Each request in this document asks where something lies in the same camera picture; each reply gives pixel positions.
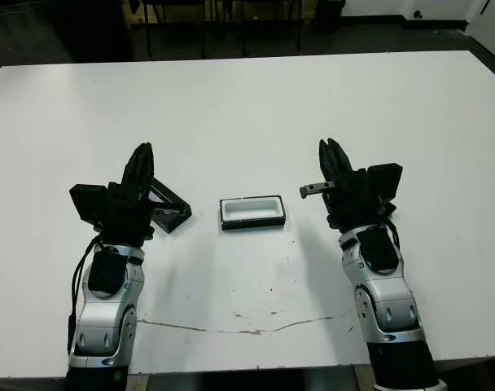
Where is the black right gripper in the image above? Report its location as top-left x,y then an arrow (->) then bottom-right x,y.
299,138 -> 391,233

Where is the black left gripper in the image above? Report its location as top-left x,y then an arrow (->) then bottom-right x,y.
96,142 -> 156,246

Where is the black box lid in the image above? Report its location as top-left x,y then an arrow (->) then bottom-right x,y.
147,174 -> 193,235

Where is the black box base white insert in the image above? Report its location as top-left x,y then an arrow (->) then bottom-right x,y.
219,194 -> 288,232

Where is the black trash bin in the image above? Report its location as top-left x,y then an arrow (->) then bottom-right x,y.
314,0 -> 347,34

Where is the black mesh chair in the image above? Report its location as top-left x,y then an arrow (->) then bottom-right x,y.
141,0 -> 210,58
239,0 -> 304,54

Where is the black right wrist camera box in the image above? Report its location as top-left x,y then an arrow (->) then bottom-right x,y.
367,162 -> 404,216

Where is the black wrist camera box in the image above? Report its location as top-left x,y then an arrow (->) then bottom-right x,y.
367,162 -> 404,216
69,183 -> 110,234

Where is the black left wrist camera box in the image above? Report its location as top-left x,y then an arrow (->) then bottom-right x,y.
69,183 -> 110,234

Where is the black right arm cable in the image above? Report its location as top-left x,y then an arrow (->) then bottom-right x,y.
383,217 -> 403,250

